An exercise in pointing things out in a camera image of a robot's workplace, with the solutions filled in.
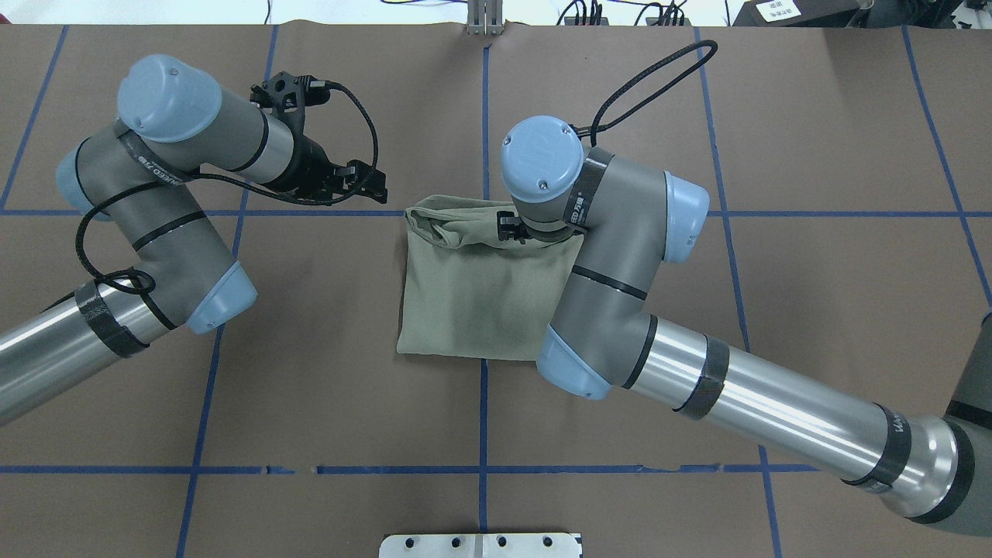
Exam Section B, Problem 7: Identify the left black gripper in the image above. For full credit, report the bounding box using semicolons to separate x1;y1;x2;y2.
250;71;388;206

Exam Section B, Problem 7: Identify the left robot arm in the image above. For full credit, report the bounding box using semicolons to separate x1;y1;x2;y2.
1;54;388;424

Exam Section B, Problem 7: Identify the olive green long-sleeve shirt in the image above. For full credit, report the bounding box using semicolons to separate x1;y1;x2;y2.
396;195;584;361

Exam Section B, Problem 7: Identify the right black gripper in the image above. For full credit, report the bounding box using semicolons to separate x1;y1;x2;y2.
497;211;586;243

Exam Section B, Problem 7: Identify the aluminium frame post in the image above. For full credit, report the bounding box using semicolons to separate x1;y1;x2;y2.
467;0;505;36

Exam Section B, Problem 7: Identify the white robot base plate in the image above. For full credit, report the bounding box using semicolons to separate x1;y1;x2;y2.
378;532;584;557

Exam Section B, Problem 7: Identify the black box with label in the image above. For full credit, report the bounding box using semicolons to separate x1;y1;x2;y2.
731;1;875;28

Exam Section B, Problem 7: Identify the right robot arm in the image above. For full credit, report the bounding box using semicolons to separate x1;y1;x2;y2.
498;115;991;537

